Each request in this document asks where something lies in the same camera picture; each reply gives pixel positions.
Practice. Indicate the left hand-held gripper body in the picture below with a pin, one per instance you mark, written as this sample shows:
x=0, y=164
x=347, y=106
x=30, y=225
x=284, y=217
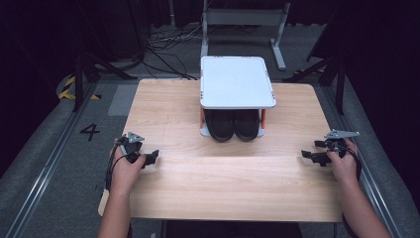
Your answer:
x=132, y=148

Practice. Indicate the grey metal stand frame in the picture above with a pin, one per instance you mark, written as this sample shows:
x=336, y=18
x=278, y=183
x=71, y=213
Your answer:
x=244, y=16

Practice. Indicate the black tripod stand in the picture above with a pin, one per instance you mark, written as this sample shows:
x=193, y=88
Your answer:
x=340, y=82
x=78, y=79

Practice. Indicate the person's right hand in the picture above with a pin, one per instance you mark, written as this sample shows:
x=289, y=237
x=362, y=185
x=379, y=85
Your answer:
x=345, y=167

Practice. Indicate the beige flat tag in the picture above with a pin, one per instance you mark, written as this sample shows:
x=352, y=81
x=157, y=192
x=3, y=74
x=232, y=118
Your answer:
x=103, y=203

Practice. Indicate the white shoe rack orange posts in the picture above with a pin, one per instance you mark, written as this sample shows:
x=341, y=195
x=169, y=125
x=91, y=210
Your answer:
x=236, y=82

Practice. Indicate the black shoe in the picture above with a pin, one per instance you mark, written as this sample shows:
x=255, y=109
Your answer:
x=219, y=127
x=247, y=127

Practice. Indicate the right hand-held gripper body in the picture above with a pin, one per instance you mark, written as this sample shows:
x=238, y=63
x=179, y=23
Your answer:
x=336, y=143

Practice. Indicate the person's left hand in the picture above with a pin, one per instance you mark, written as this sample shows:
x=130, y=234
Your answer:
x=124, y=175

